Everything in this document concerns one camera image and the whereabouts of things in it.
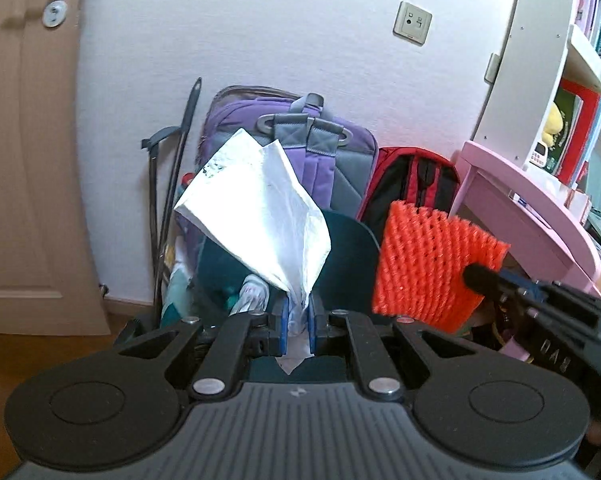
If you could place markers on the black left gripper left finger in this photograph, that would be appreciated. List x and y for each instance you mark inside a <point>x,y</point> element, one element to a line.
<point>269,331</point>

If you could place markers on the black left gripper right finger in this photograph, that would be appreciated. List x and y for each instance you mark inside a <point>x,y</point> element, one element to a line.
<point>318,325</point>

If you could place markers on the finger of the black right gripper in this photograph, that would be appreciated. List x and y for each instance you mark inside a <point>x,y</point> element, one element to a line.
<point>490,279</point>

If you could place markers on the orange foam fruit net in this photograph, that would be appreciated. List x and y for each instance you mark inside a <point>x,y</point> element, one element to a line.
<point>420,267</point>

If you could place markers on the white tissue paper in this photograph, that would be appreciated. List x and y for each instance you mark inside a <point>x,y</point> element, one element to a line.
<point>249,201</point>

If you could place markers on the dark teal trash bin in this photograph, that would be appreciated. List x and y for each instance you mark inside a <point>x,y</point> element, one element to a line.
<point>204,281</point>

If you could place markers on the red black backpack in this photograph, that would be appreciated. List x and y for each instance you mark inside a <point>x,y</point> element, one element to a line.
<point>414,175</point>

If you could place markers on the purple grey backpack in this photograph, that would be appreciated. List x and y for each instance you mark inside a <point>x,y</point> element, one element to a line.
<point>333,159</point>

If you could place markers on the white bookshelf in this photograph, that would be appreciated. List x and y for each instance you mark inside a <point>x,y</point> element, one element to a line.
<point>551,45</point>

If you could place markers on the brown wooden door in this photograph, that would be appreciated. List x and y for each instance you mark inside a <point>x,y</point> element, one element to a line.
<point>48,283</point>

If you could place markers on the black trolley handle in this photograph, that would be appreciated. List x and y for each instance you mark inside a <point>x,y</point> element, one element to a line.
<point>159,228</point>

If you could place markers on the beige wall socket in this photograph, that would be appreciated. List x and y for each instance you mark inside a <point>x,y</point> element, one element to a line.
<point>412,23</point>

